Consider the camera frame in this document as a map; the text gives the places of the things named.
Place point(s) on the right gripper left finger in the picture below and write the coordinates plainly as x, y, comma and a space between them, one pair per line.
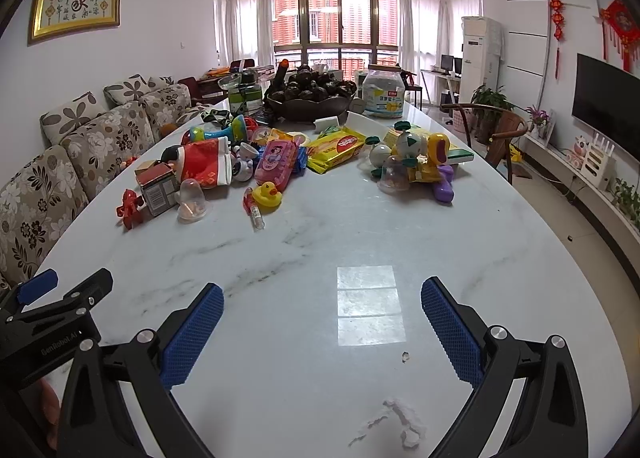
95, 421

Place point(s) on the red toy figure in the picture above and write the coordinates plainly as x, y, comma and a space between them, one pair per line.
130, 211

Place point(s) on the small cardboard box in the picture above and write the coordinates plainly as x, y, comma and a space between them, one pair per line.
159, 187

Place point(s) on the floral patterned sofa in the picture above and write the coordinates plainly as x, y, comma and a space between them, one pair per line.
88, 146

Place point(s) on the clear plastic dome capsule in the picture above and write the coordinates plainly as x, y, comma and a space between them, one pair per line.
192, 202

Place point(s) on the white tv cabinet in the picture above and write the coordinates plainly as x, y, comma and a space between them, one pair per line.
596, 206

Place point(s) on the small tube with red cap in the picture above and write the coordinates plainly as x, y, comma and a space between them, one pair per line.
252, 210

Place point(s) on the white wifi router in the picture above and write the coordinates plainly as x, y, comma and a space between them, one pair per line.
598, 166

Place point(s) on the yellow rubber duck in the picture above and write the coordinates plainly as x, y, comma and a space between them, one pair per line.
267, 196

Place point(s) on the yellow purple duck toy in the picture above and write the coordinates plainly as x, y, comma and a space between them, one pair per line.
433, 168

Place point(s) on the clear capsule near duck toy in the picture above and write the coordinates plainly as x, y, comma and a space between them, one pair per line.
394, 177

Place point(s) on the pink toy case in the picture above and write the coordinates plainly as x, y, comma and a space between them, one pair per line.
276, 164

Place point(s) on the wooden armchair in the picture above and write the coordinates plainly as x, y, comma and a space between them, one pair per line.
507, 126

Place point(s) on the white green ball toy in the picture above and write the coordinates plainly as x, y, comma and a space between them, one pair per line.
409, 144

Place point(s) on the black television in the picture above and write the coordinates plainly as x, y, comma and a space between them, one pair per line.
607, 99

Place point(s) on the green potted plant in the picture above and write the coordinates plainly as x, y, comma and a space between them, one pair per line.
489, 103

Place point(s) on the yellow biscuit package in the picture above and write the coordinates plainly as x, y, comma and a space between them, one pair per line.
333, 149

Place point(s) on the dark fruit bowl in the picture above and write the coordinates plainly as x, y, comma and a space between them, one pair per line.
306, 95

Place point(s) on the large clear plastic jar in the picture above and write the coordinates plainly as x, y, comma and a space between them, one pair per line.
383, 91

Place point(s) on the white floor air conditioner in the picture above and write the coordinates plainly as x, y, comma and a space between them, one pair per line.
481, 49

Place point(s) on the red chinese knot decoration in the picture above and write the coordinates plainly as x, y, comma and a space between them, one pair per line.
620, 32

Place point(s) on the gold framed wall picture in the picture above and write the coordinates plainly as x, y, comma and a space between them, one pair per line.
53, 18

